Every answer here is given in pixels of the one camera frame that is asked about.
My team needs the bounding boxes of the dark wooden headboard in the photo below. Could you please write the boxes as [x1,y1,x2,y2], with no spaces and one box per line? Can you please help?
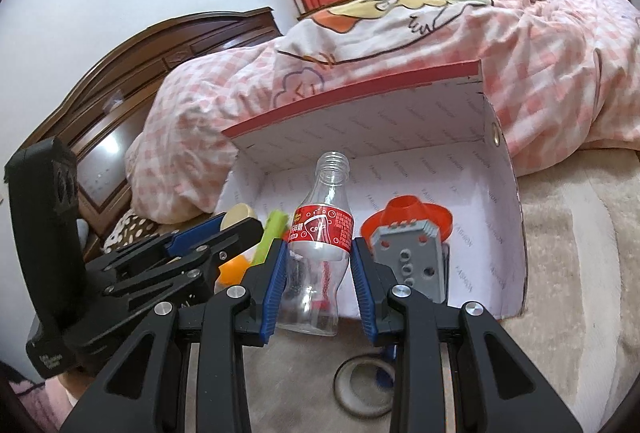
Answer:
[17,7,284,259]

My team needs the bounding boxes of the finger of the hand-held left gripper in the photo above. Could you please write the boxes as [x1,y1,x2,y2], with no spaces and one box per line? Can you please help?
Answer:
[102,219,265,301]
[87,213,229,276]

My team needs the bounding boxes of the tape roll with blue cutter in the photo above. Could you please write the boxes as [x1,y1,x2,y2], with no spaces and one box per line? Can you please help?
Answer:
[334,345,399,418]

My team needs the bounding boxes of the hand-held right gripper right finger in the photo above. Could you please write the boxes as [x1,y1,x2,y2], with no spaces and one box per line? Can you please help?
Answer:
[351,237,583,433]

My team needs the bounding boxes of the round wooden disc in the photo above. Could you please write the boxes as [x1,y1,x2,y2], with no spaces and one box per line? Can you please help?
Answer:
[222,204,259,229]

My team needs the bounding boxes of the person's pink clothing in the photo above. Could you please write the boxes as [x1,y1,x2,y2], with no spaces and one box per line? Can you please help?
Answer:
[0,360,91,433]

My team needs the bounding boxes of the beige fleece blanket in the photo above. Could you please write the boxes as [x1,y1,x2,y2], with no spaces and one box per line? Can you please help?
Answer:
[240,148,640,433]

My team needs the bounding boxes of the pink checked quilt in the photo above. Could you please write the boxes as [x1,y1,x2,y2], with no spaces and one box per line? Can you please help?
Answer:
[125,0,640,227]

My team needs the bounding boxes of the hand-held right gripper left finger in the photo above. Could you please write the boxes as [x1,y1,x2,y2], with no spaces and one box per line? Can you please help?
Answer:
[60,240,290,433]

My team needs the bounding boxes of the brown dotted pillow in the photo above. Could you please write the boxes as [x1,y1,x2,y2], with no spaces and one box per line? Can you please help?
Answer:
[102,208,161,255]

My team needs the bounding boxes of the orange ball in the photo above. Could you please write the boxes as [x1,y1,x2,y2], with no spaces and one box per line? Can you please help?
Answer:
[217,253,254,287]

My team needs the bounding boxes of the green plastic tube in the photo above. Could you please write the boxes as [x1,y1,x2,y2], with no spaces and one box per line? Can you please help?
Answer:
[252,210,291,267]

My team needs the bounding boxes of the clear bottle with red label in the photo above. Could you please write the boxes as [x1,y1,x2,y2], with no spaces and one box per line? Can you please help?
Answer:
[276,152,356,338]

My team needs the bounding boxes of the orange plastic cone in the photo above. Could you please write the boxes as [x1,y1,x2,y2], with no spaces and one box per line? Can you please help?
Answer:
[361,196,455,254]

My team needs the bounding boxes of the red cardboard box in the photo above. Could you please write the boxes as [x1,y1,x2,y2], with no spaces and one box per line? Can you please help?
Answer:
[215,60,530,320]

